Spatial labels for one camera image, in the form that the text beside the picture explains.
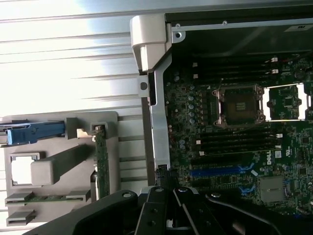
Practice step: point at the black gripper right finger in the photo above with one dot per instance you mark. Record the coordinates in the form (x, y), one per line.
(195, 213)

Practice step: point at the thin metal locking lever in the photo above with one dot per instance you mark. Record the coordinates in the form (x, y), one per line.
(220, 84)

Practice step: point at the green GPU card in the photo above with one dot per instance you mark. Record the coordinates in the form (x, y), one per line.
(101, 159)

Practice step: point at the silver socket cover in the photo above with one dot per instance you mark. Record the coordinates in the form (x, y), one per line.
(306, 102)

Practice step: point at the grey parts rack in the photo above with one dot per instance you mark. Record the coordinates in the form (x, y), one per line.
(78, 156)

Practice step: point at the blue plastic clip tool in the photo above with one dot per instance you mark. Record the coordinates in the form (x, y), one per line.
(31, 133)

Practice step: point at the CPU socket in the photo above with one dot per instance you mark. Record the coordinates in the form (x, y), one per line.
(240, 105)

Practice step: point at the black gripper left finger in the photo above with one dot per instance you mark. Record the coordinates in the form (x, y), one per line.
(102, 210)

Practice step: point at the silver chipset heatsink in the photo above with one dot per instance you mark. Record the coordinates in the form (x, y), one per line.
(271, 189)

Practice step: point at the silver black PC case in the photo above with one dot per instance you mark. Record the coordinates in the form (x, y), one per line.
(160, 117)

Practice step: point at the black RAM slot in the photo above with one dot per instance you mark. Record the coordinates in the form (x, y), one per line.
(234, 61)
(239, 140)
(234, 72)
(239, 146)
(234, 66)
(234, 77)
(239, 135)
(239, 152)

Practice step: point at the blue expansion slot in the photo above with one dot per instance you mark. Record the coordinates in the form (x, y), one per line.
(215, 172)

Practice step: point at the white corner block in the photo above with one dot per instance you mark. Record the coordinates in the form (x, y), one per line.
(149, 41)

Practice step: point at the green Dell motherboard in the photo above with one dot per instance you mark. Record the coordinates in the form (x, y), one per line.
(288, 147)

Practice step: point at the green RAM stick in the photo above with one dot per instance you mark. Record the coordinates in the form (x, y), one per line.
(49, 198)

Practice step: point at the silver CPU chip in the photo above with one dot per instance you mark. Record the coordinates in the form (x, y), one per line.
(20, 170)

